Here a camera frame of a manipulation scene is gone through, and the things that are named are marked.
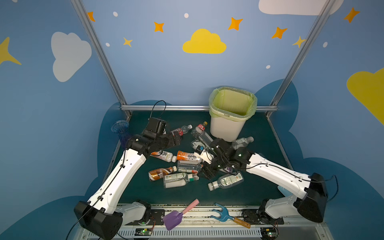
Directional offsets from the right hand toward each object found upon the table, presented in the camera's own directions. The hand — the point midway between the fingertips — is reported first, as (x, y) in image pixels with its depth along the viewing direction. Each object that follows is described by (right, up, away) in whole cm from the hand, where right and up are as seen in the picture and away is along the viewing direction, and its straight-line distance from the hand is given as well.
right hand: (202, 167), depth 74 cm
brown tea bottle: (-25, -7, +10) cm, 27 cm away
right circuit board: (+32, -32, -2) cm, 45 cm away
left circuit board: (-29, -31, -3) cm, 42 cm away
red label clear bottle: (-11, +19, +36) cm, 42 cm away
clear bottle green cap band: (+5, +12, +31) cm, 34 cm away
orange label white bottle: (-12, +3, +17) cm, 21 cm away
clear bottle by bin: (+28, +10, +25) cm, 39 cm away
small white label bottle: (-3, +9, +25) cm, 26 cm away
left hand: (-13, +14, 0) cm, 19 cm away
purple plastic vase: (-49, +20, +14) cm, 55 cm away
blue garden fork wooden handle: (+11, -25, -1) cm, 27 cm away
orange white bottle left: (-23, +3, +17) cm, 29 cm away
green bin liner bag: (+22, +37, +27) cm, 51 cm away
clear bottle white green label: (-13, -9, +8) cm, 18 cm away
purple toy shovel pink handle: (-14, -26, 0) cm, 30 cm away
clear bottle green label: (+14, -10, +8) cm, 19 cm away
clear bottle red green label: (-7, -4, +19) cm, 20 cm away
